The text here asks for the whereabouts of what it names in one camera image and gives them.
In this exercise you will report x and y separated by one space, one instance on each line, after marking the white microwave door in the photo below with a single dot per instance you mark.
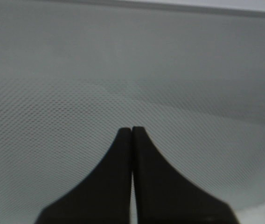
72 72

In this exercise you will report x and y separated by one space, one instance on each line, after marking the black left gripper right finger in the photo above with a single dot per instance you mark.
164 196

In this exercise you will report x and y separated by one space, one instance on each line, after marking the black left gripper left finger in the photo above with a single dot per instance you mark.
103 196

